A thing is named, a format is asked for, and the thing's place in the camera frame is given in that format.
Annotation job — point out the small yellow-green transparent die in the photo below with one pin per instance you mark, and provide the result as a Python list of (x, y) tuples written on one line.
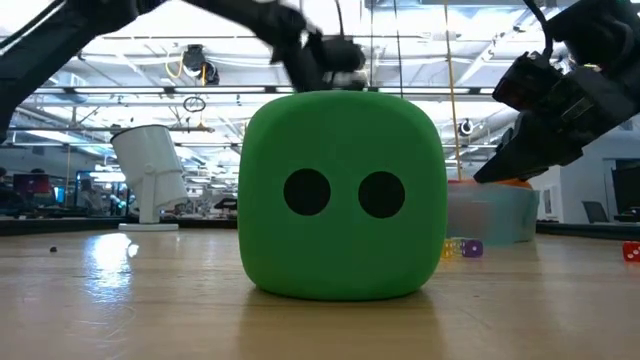
[(452, 248)]

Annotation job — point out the small purple transparent die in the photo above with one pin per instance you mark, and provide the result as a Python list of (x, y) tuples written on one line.
[(472, 248)]

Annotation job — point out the green foam die black pips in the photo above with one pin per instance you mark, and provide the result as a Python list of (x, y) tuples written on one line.
[(340, 260)]

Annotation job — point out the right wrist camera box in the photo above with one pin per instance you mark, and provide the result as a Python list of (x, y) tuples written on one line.
[(527, 80)]

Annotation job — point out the black ceiling spotlight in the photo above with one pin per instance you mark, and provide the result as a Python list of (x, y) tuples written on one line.
[(197, 60), (466, 127)]

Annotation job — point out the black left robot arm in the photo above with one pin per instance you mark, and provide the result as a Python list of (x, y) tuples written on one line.
[(60, 40)]

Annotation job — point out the white cylindrical lamp on stand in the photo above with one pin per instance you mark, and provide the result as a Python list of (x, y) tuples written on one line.
[(150, 165)]

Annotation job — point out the black office chair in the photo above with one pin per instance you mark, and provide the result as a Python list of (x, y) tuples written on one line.
[(595, 212)]

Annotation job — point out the computer monitor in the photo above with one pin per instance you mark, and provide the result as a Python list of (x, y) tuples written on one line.
[(30, 184)]

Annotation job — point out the large dark display panel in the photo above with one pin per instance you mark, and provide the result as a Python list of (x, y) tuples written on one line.
[(627, 190)]

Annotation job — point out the small red transparent die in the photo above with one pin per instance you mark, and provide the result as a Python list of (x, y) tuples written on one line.
[(632, 251)]

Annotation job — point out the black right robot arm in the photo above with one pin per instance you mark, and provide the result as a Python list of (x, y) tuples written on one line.
[(600, 30)]

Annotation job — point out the teal translucent plastic bin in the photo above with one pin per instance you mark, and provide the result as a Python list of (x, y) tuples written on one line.
[(495, 215)]

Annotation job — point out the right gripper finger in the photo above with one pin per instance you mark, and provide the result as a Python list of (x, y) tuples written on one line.
[(525, 142), (540, 165)]

